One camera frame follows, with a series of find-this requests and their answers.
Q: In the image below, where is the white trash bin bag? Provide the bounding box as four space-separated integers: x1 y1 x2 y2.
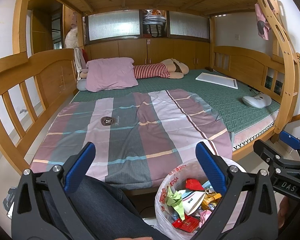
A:
154 158 248 240

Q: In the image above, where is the red snack bag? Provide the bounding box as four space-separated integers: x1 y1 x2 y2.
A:
185 178 204 191

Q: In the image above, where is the yellow snack wrapper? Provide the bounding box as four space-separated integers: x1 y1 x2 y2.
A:
201 190 222 211

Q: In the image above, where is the white paper carton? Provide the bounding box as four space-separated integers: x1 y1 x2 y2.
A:
178 189 205 216

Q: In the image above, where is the green crumpled paper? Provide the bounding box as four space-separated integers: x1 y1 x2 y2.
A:
166 186 185 220

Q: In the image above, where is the white round device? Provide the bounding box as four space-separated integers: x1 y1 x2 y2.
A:
242 93 272 109

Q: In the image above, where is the person's leg in jeans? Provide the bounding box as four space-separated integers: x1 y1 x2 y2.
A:
42 174 171 240

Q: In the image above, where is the red cigarette box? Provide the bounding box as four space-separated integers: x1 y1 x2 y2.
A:
172 215 200 233

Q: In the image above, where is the pink striped quilt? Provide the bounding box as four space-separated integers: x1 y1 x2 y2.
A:
31 89 232 190

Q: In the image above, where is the green bed mat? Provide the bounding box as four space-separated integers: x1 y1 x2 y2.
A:
73 69 280 133

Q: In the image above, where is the light blue small pillow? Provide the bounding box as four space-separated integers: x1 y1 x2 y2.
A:
77 79 87 91

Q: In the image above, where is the white flat board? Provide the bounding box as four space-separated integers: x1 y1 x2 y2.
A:
196 73 238 89

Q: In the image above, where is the pink pillow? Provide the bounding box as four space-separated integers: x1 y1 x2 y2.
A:
85 57 138 92

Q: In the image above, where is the striped plush doll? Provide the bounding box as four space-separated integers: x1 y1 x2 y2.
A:
134 59 189 79

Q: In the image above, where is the wooden bed frame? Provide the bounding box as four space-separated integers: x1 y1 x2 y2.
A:
0 0 300 173

